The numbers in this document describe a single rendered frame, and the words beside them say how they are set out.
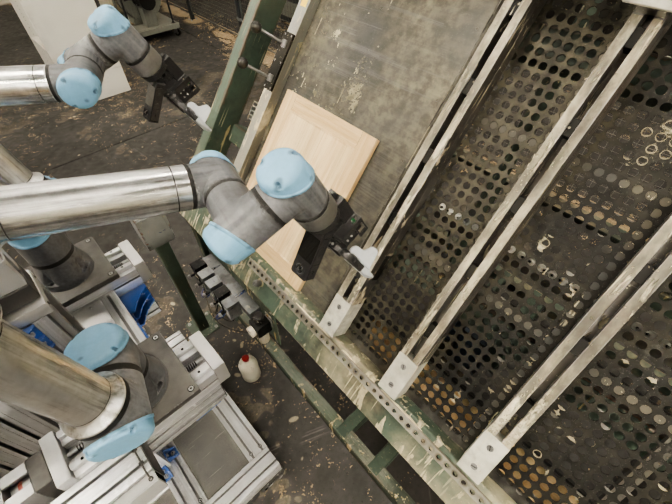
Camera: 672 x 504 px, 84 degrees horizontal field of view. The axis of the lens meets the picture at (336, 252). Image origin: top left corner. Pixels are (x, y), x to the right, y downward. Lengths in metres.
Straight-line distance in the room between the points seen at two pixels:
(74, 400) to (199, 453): 1.19
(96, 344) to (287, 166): 0.56
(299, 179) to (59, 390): 0.47
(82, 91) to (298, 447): 1.65
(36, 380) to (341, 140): 0.96
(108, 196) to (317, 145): 0.80
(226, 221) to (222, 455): 1.40
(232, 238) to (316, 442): 1.56
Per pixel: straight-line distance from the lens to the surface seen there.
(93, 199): 0.64
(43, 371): 0.69
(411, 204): 1.02
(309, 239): 0.70
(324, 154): 1.27
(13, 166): 1.35
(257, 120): 1.50
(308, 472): 1.99
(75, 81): 1.00
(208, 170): 0.66
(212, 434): 1.89
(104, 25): 1.09
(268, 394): 2.12
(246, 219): 0.56
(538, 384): 0.96
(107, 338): 0.91
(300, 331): 1.28
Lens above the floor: 1.95
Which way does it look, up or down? 49 degrees down
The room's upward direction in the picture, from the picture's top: straight up
